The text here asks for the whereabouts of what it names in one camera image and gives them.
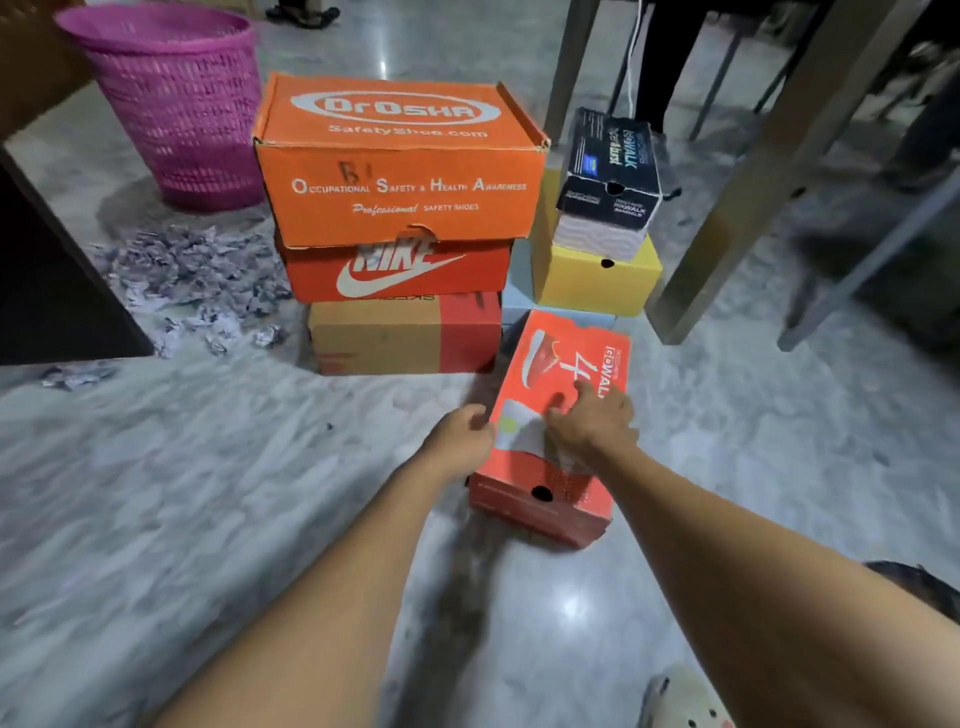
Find person's right forearm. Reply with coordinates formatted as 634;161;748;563
592;438;960;728

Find pile of paper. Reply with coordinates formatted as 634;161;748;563
41;224;294;391

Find brown wooden room door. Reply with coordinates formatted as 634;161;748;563
0;0;93;142

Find person's dark trousers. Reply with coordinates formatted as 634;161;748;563
862;560;960;628

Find black Gowalk hyper burst box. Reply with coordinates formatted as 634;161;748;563
552;107;664;262

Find pink plastic waste basket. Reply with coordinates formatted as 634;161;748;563
54;2;264;213

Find wooden table leg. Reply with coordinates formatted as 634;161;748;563
541;0;931;346

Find red shoe box white tick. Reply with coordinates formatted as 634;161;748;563
273;228;514;305

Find person's right hand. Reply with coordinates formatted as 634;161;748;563
545;380;640;470

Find person's left forearm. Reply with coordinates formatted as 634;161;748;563
153;449;466;728

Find white hanging cable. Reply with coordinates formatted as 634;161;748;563
624;0;648;114

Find yellow shoe box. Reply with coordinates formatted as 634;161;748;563
530;168;664;318

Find tan and red Skechers box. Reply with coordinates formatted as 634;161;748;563
307;290;502;376

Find orange Dr Osha box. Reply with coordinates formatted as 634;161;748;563
252;72;551;249

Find orange-red shoe box sneaker print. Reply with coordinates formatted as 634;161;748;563
468;308;634;551

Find person's left hand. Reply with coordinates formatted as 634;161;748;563
416;404;496;485

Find dark wooden cabinet door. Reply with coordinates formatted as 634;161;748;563
0;146;155;367

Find grey metal chair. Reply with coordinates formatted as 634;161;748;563
776;168;960;354

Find white patterned slipper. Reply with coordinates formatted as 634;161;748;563
637;663;740;728

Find light blue shoe box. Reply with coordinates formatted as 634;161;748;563
500;238;618;348

